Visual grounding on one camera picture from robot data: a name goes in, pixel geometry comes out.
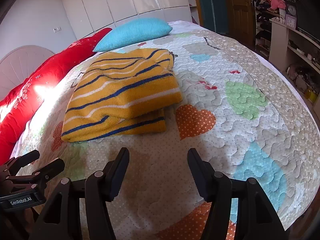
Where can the purple square clock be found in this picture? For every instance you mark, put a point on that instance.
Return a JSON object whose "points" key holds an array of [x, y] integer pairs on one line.
{"points": [[291, 21]]}

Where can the turquoise knit pillow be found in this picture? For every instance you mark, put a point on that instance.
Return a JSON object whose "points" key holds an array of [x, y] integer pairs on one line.
{"points": [[135, 31]]}

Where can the white round headboard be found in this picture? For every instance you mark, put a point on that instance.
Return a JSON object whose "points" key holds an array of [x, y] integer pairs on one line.
{"points": [[19, 64]]}

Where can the white wall socket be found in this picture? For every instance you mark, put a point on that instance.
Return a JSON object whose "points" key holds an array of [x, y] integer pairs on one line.
{"points": [[57, 29]]}

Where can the white glossy wardrobe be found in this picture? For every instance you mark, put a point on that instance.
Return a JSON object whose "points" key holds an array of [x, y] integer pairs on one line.
{"points": [[89, 16]]}

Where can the yellow striped knit sweater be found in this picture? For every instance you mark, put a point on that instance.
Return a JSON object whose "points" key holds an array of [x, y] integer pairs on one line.
{"points": [[122, 94]]}

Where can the pink clothes pile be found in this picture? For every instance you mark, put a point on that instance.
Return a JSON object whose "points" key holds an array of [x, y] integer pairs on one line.
{"points": [[277, 4]]}

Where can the black television screen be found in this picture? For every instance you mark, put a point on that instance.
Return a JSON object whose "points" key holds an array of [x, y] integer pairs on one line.
{"points": [[307, 20]]}

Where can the brown wooden door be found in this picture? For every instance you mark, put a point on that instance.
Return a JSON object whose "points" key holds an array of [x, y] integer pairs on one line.
{"points": [[232, 18]]}

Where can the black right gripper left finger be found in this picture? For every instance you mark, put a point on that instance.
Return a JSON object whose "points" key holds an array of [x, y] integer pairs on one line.
{"points": [[60, 217]]}

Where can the round dark alarm clock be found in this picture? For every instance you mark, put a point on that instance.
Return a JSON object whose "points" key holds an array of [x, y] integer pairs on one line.
{"points": [[291, 9]]}

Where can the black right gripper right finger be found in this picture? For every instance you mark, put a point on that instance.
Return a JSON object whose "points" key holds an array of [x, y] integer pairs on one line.
{"points": [[256, 216]]}

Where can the white shelving unit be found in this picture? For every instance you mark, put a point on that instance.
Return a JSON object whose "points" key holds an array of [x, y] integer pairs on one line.
{"points": [[292, 51]]}

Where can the red floral quilt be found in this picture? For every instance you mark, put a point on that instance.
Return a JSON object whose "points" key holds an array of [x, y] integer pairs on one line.
{"points": [[22, 102]]}

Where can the heart patterned quilted bedspread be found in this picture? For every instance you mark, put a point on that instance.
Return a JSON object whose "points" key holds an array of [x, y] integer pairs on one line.
{"points": [[240, 115]]}

